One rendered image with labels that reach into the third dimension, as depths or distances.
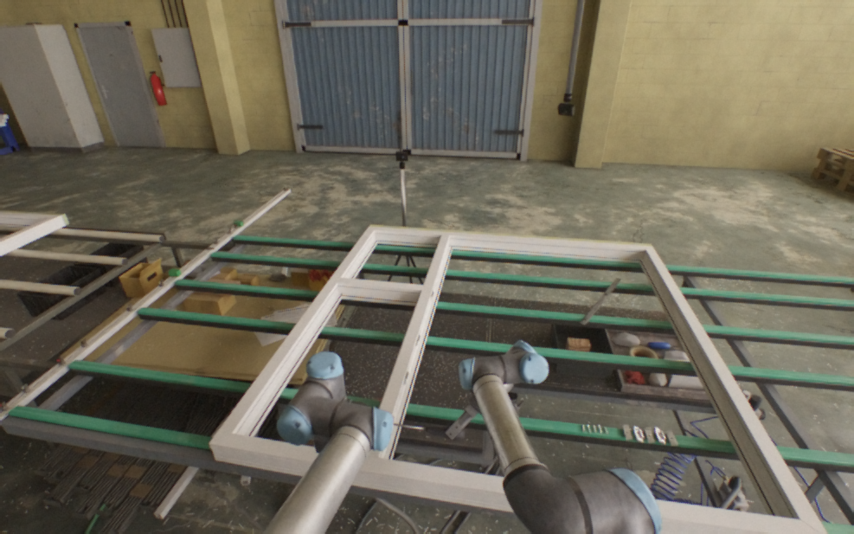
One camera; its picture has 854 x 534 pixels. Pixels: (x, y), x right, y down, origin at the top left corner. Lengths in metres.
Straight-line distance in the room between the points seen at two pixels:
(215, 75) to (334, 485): 7.78
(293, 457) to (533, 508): 0.64
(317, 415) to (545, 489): 0.44
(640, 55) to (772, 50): 1.74
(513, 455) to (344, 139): 7.14
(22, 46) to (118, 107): 1.55
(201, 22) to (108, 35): 2.12
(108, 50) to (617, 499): 9.74
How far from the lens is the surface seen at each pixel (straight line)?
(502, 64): 7.14
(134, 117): 9.91
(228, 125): 8.29
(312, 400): 0.91
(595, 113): 7.00
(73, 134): 10.23
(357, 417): 0.86
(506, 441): 0.95
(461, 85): 7.19
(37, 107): 10.58
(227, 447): 1.33
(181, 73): 8.80
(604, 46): 6.92
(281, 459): 1.26
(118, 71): 9.87
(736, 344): 2.05
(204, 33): 8.22
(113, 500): 2.21
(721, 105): 7.93
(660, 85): 7.58
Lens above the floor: 1.89
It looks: 29 degrees down
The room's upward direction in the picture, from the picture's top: straight up
